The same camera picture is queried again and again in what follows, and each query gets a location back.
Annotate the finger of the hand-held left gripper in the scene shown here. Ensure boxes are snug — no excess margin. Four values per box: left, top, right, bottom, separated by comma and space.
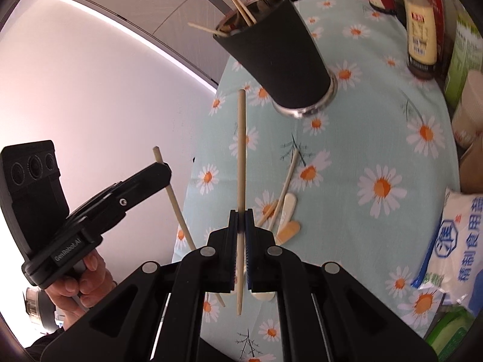
68, 161, 173, 235

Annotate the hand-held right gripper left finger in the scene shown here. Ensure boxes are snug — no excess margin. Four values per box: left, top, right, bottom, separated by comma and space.
41, 211, 240, 362

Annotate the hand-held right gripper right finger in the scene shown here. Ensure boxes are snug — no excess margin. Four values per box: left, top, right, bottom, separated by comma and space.
245, 211, 438, 362

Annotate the slender wooden chopstick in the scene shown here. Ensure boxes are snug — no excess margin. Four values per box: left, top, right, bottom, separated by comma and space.
235, 89, 248, 316
152, 146, 226, 308

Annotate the cream long-handled spoon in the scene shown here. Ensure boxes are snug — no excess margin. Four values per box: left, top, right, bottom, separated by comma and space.
249, 149, 300, 302

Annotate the black utensil holder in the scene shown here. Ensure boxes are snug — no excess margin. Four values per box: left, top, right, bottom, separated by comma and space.
212, 0, 338, 119

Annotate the bunch of wooden chopsticks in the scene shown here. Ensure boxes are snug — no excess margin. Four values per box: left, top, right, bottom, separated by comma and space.
188, 0, 258, 37

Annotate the person's left hand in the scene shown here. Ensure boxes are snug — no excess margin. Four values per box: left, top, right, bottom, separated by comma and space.
46, 252, 118, 323

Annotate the grey round appliance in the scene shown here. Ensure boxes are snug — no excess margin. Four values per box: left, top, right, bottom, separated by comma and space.
24, 287, 57, 327

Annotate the daisy print tablecloth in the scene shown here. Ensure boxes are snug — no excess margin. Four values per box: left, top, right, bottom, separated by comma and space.
171, 0, 463, 362

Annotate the grey door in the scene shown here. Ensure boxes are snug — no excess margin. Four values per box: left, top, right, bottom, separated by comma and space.
58, 0, 265, 89

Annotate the white blue salt bag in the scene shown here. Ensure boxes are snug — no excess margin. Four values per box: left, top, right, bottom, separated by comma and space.
411, 186, 483, 319

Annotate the green sugar bag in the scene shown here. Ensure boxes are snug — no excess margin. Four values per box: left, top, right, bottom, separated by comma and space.
424, 303, 478, 362

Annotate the row of condiment bottles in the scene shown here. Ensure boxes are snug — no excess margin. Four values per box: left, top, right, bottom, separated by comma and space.
337, 0, 483, 108

